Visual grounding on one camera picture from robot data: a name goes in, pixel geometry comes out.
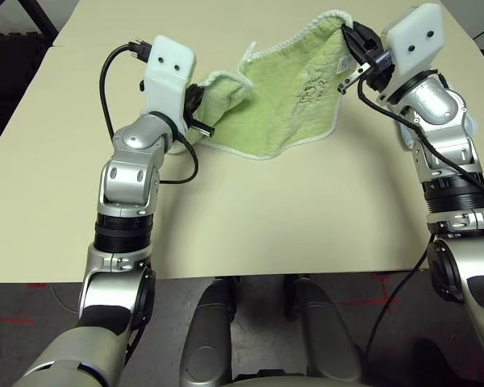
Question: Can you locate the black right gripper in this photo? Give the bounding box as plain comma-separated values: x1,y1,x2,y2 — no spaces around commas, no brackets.
337,23,397,95

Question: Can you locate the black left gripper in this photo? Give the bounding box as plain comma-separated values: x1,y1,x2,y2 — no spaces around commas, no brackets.
184,85,216,139

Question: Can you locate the green towel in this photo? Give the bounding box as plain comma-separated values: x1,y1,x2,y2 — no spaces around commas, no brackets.
171,10,358,160

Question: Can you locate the black diagonal metal bar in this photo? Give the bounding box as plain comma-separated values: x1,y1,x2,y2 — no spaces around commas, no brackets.
23,0,60,37

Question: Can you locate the grey left robot leg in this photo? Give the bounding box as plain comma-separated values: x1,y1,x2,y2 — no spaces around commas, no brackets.
179,277,237,387

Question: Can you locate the grey robot leg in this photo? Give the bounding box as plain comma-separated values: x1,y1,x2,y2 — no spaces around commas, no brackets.
284,274,364,384
179,277,237,387

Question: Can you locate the grey right robot leg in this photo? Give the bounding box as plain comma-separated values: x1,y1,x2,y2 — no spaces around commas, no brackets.
284,274,364,384

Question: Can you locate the beige robot torso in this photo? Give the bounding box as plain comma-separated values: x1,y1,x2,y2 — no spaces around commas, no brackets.
225,372,372,387

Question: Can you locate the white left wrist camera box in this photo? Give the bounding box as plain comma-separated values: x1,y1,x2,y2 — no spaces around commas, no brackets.
139,35,198,136

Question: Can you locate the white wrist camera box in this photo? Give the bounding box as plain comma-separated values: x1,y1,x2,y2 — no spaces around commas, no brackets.
139,35,198,136
377,2,446,106

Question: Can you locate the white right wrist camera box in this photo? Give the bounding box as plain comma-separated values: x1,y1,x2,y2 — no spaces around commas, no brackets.
377,2,446,106

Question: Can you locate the black left wrist camera cable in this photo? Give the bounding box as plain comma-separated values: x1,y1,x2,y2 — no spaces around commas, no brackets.
99,38,200,185

